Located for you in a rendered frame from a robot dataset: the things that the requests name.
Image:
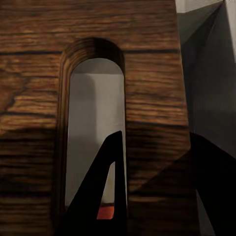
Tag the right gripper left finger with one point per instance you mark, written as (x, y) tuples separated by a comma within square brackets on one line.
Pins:
[(81, 216)]

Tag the parer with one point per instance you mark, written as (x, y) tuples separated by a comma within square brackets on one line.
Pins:
[(106, 212)]

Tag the drop in sink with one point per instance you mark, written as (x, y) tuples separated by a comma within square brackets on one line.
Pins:
[(207, 33)]

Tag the cutting board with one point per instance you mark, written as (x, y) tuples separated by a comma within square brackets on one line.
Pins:
[(41, 43)]

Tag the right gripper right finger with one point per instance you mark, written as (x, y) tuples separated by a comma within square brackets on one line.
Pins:
[(215, 180)]

